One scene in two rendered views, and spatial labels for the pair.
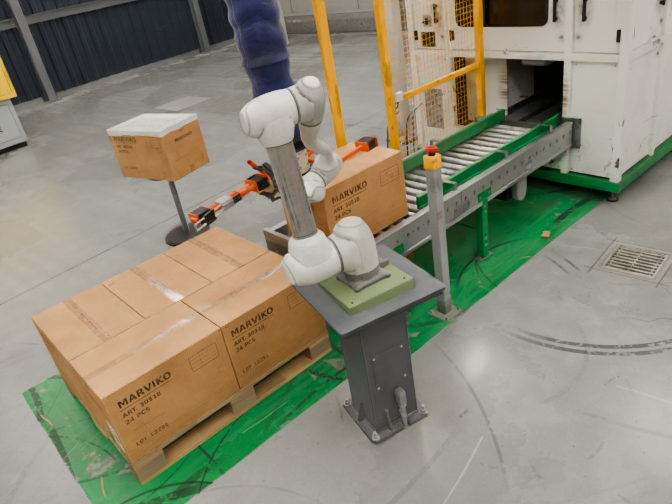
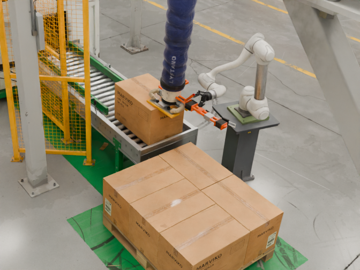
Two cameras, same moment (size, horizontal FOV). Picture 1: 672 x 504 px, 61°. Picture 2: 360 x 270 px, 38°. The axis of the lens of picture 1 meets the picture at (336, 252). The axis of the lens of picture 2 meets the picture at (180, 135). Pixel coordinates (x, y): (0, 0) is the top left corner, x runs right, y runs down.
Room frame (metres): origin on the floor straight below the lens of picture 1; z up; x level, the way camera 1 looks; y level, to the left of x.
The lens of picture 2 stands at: (3.08, 4.22, 3.40)
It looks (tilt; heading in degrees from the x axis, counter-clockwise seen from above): 34 degrees down; 265
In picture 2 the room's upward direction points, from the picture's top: 6 degrees clockwise
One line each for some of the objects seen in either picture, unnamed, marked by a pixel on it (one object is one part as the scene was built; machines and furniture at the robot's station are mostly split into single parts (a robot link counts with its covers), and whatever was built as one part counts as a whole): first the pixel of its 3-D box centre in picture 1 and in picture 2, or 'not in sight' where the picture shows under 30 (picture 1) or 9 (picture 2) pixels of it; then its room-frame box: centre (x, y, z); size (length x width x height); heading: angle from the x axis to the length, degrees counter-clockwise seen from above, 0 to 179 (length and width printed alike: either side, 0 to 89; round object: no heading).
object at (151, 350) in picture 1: (182, 323); (189, 211); (2.64, 0.91, 0.34); 1.20 x 1.00 x 0.40; 127
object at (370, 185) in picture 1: (344, 196); (148, 108); (3.02, -0.11, 0.75); 0.60 x 0.40 x 0.40; 127
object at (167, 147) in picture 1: (159, 146); not in sight; (4.52, 1.24, 0.82); 0.60 x 0.40 x 0.40; 55
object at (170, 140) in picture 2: (301, 247); (169, 140); (2.81, 0.18, 0.58); 0.70 x 0.03 x 0.06; 37
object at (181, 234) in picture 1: (177, 203); not in sight; (4.52, 1.24, 0.31); 0.40 x 0.40 x 0.62
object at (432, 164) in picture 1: (439, 239); not in sight; (2.76, -0.58, 0.50); 0.07 x 0.07 x 1.00; 37
